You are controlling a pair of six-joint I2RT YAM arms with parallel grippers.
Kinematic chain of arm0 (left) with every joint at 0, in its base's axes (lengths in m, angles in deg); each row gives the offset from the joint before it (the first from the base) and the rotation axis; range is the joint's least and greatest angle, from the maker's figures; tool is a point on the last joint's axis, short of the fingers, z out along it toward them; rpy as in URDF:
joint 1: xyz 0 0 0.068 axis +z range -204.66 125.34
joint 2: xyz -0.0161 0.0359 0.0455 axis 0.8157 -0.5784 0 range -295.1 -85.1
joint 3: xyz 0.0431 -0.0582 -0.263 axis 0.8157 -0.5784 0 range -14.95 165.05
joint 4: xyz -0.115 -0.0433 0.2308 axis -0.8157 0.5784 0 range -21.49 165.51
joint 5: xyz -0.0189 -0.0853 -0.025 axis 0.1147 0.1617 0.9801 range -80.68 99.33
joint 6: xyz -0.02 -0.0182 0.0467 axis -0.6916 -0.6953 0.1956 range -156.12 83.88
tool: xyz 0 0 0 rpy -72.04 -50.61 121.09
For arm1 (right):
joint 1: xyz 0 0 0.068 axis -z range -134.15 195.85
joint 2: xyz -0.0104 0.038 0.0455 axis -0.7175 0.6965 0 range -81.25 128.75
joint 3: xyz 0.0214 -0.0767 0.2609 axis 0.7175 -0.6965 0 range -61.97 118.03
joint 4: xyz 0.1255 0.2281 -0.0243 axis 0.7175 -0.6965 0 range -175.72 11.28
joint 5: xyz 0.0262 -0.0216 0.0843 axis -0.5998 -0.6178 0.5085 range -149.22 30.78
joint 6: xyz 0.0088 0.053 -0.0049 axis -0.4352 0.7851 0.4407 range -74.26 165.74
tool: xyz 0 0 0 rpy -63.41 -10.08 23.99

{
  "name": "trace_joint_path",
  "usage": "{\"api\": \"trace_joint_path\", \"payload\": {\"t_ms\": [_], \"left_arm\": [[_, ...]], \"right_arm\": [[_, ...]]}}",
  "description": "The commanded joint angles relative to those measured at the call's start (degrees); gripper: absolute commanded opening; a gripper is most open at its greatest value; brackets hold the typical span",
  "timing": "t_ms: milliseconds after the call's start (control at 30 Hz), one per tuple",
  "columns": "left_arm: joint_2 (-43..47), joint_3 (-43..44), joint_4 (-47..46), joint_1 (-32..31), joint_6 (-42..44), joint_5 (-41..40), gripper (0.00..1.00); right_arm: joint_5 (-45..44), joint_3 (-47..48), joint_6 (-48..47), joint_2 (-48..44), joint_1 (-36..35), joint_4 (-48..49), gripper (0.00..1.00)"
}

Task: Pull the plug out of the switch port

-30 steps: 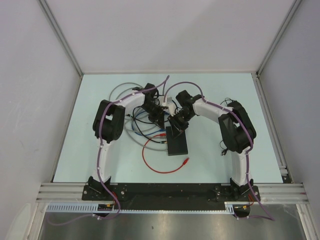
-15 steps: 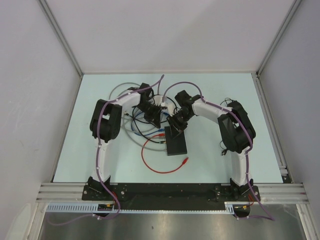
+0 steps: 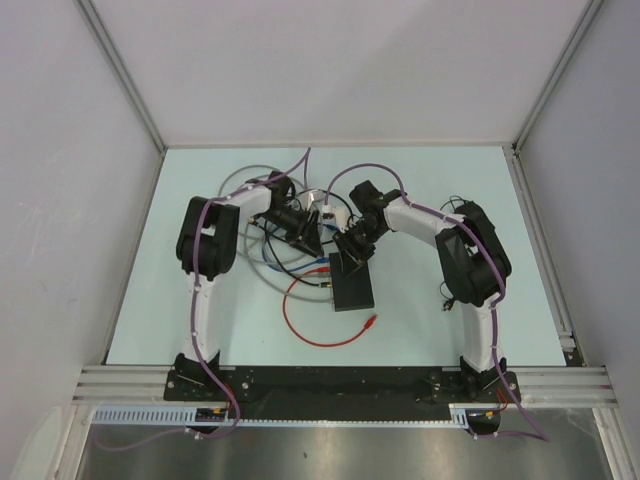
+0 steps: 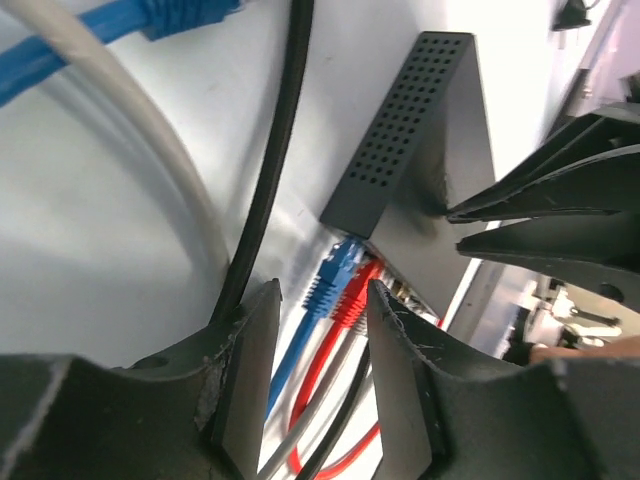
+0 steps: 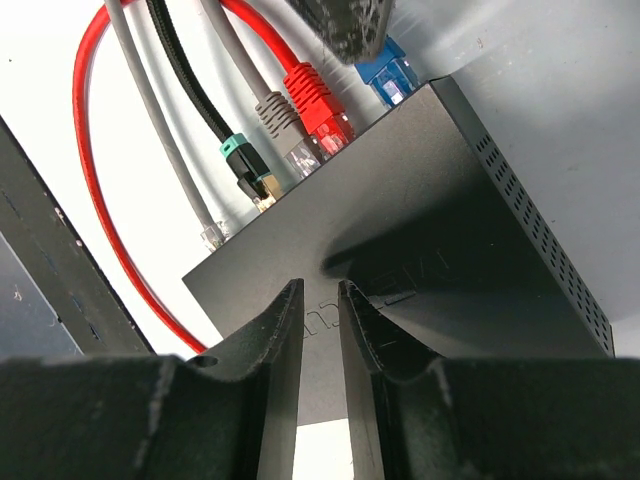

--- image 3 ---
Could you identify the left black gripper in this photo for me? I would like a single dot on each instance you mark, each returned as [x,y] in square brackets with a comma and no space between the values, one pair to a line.
[307,236]

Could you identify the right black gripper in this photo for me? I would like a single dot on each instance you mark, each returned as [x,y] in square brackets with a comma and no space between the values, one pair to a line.
[343,241]

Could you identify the black network switch box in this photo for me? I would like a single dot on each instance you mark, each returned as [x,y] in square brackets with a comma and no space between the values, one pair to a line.
[353,293]

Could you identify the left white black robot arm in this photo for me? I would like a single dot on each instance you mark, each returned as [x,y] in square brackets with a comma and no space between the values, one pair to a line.
[207,248]

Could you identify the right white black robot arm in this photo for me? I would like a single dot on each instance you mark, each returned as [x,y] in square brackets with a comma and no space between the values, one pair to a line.
[474,265]

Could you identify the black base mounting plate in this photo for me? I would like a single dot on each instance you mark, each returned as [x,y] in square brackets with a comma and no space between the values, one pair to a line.
[345,394]

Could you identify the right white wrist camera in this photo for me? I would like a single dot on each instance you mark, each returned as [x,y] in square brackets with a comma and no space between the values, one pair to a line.
[339,215]

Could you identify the aluminium front frame rail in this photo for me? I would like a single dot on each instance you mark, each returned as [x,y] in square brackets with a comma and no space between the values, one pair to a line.
[542,387]

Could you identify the white slotted cable duct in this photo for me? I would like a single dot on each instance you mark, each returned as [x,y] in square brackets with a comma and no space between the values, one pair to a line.
[201,417]

